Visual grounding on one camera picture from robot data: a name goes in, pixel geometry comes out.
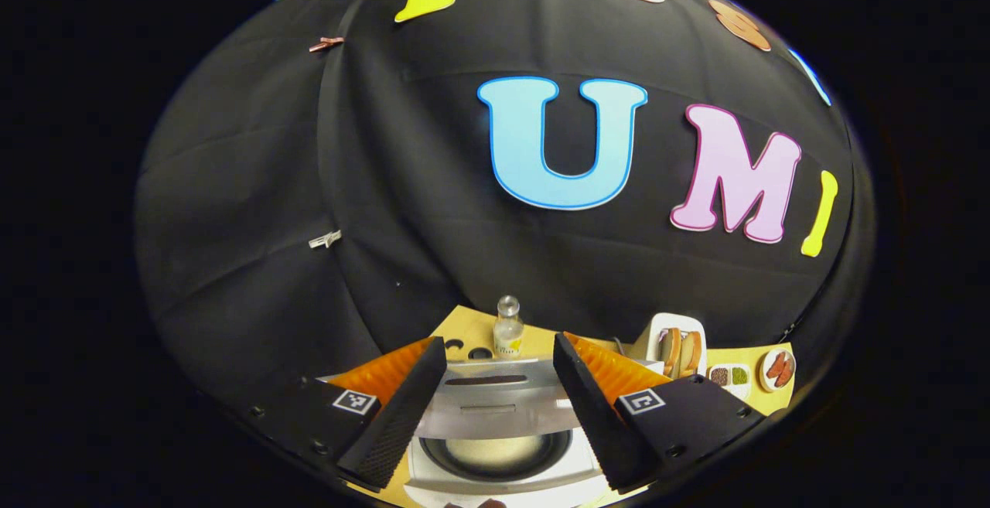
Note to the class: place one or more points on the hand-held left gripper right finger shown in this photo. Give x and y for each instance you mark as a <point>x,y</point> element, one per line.
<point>592,423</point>

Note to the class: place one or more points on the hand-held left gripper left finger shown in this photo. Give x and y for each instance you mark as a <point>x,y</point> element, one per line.
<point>398,419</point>

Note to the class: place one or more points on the white rice cooker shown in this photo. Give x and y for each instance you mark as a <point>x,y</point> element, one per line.
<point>495,407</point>

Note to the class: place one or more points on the toasted bread slice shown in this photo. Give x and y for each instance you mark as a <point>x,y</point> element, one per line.
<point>691,352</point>
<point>671,352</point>

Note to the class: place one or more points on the white toaster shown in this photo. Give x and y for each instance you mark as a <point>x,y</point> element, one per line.
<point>657,326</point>

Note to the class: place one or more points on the small glass bottle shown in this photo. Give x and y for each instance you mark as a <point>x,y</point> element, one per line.
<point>508,330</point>

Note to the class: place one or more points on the white divided grain dish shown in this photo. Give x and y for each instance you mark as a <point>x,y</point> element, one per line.
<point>731,390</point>

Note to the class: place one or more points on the white round plate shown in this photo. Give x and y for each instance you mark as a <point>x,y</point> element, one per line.
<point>764,373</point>

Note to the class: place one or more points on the red meat piece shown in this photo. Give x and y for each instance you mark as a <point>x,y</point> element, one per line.
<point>776,363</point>
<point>786,373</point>

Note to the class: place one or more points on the silver cloth clip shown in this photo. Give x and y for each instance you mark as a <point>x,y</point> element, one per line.
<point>325,239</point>

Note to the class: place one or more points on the black backdrop cloth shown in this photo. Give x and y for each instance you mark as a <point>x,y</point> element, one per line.
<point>387,183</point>

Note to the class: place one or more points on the pink cloth clip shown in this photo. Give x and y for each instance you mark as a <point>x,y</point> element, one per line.
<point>326,44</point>

